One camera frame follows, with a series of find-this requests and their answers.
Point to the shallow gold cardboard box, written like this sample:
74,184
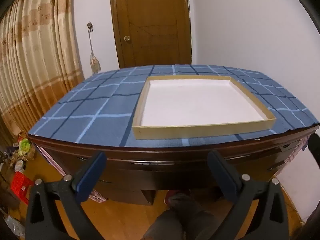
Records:
200,102

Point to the red box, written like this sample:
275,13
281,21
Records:
21,187

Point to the beige tassel tieback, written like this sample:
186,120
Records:
95,62

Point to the red shoe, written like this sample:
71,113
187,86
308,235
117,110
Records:
171,197

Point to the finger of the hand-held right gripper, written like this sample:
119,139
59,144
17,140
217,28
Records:
315,152

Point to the beige striped curtain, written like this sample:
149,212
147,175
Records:
37,55

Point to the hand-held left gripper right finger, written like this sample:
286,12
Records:
223,177

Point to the dark wooden dresser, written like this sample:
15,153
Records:
150,163

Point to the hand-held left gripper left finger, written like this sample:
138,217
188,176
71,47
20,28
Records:
90,177

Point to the blue plaid tablecloth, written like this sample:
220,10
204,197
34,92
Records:
75,110

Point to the pink patterned cloth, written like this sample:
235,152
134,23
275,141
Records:
298,153
98,195

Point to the green plastic bag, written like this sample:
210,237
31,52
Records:
25,145

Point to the brown wooden door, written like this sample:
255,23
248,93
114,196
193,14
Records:
155,17

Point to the brass door knob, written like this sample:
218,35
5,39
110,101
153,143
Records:
127,38

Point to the person's grey trousers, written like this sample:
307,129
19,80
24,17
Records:
180,220

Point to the small wooden side drawer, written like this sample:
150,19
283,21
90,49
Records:
287,147
276,167

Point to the metal wall hook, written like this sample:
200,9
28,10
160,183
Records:
89,26

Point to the floor clutter pile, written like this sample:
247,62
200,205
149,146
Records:
10,155

